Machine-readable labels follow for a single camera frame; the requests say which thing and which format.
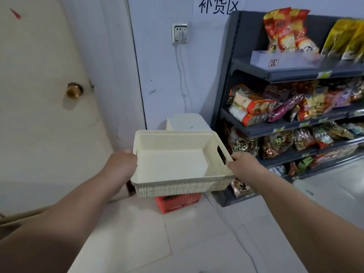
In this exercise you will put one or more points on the person's right hand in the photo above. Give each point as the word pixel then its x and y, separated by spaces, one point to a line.
pixel 247 169

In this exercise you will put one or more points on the person's left hand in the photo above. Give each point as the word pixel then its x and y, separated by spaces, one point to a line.
pixel 121 167

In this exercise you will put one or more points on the person's right thumb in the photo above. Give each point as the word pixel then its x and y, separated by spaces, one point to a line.
pixel 239 156

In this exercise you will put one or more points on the person's left thumb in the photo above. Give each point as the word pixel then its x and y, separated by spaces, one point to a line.
pixel 124 152

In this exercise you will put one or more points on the cream plastic basket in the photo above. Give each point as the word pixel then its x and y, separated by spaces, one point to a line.
pixel 173 164

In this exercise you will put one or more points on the person's left forearm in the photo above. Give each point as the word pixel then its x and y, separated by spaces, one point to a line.
pixel 57 224

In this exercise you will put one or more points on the person's right forearm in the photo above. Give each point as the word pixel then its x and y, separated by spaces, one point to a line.
pixel 310 224

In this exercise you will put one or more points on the gold brown snack packet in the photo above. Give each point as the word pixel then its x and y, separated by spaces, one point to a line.
pixel 278 144
pixel 243 142

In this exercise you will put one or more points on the brown yellow snack packet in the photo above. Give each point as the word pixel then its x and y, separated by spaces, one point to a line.
pixel 241 189

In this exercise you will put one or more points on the orange white cracker pack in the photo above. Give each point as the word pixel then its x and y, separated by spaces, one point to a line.
pixel 254 102
pixel 246 116

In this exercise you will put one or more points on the white snack packet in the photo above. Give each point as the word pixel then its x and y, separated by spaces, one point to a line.
pixel 278 170

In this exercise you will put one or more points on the white plastic bin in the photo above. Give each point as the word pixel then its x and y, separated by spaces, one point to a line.
pixel 189 122

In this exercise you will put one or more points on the purple snack packet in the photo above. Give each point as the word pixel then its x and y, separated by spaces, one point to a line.
pixel 284 108

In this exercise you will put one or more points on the shiny red gold packet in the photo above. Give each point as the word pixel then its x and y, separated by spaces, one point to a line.
pixel 303 138

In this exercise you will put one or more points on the red plastic basket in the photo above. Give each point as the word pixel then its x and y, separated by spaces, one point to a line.
pixel 177 203

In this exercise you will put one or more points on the dark brown snack packet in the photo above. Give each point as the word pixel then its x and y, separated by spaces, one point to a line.
pixel 280 92

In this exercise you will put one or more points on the brass door knob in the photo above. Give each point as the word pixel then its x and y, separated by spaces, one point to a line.
pixel 74 90

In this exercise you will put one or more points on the red green snack packet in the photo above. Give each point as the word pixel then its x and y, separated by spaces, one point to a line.
pixel 322 137

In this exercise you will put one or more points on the grey shelf unit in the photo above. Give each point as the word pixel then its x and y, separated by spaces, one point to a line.
pixel 250 68

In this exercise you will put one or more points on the row of pale packets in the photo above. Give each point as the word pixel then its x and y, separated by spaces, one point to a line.
pixel 335 154

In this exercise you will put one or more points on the cream door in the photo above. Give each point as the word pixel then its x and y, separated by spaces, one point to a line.
pixel 37 110

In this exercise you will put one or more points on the gold green snack packet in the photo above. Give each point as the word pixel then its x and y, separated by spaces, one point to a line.
pixel 341 132

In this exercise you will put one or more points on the pink snack packet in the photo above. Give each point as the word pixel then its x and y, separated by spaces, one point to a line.
pixel 338 98

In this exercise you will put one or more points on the light blue snack packet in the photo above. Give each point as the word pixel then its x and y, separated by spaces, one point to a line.
pixel 355 128

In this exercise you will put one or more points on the white paper sign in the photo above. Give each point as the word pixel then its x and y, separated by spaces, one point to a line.
pixel 217 5

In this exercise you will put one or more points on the white wall switch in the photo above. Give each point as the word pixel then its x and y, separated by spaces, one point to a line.
pixel 179 33

